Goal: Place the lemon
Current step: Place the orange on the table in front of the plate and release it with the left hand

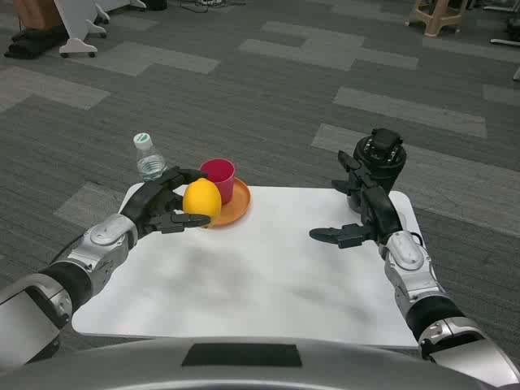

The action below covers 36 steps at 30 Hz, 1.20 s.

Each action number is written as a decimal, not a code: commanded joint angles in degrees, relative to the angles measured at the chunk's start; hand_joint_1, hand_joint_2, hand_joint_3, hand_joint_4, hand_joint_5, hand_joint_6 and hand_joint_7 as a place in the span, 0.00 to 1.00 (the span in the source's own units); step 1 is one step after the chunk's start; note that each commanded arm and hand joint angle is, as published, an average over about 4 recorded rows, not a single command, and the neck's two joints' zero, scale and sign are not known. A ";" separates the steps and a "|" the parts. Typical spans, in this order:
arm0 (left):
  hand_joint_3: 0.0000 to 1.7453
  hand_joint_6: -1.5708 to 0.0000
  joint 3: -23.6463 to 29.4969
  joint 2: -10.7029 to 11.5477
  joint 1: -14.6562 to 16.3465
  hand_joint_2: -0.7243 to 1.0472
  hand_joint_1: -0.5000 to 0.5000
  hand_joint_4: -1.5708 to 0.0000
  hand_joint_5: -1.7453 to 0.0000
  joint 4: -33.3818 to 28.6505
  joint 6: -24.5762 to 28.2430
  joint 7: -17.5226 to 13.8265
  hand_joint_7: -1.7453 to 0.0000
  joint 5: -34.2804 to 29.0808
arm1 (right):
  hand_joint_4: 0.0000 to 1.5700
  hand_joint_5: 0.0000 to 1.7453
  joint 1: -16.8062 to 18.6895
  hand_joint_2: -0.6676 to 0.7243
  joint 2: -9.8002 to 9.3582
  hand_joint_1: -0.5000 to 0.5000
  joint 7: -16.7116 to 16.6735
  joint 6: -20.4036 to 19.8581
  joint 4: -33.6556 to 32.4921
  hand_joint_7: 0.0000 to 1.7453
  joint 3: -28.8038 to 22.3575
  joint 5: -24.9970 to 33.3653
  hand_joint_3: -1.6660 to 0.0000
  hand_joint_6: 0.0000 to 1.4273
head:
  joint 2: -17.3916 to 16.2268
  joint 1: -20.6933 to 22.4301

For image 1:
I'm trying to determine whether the black cylindrical container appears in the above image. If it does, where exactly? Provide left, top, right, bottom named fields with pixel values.
left=352, top=128, right=408, bottom=192

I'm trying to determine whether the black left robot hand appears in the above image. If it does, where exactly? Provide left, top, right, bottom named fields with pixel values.
left=120, top=166, right=212, bottom=240

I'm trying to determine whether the orange plastic plate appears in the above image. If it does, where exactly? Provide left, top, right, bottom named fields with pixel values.
left=201, top=177, right=252, bottom=230

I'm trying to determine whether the beige plastic stool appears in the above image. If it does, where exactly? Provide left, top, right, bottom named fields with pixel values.
left=407, top=0, right=469, bottom=37

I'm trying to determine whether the white stand with casters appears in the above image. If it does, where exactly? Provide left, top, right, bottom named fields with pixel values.
left=53, top=0, right=148, bottom=59

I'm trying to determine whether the silver robot chest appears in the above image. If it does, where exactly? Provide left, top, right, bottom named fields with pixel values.
left=0, top=336, right=495, bottom=390

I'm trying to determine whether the clear plastic water bottle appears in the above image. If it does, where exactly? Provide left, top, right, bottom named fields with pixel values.
left=132, top=132, right=169, bottom=183

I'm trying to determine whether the brown wooden cabinet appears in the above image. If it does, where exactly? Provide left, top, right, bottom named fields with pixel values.
left=12, top=0, right=63, bottom=32

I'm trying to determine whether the pink plastic cup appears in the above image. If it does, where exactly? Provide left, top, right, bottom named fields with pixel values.
left=199, top=158, right=236, bottom=204

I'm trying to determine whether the yellow lemon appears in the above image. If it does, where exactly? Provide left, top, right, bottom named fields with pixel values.
left=182, top=178, right=223, bottom=230

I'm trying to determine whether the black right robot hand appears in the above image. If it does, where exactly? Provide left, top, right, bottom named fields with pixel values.
left=309, top=149, right=407, bottom=249

